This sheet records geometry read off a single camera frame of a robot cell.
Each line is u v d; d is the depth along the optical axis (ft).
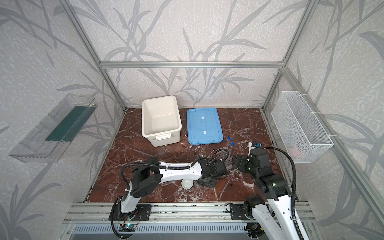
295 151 2.36
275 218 1.49
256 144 2.07
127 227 2.34
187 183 2.71
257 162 1.73
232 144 3.54
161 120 3.66
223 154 3.06
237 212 2.41
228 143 3.19
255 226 2.45
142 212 2.43
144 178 1.57
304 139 2.02
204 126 3.58
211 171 2.03
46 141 2.08
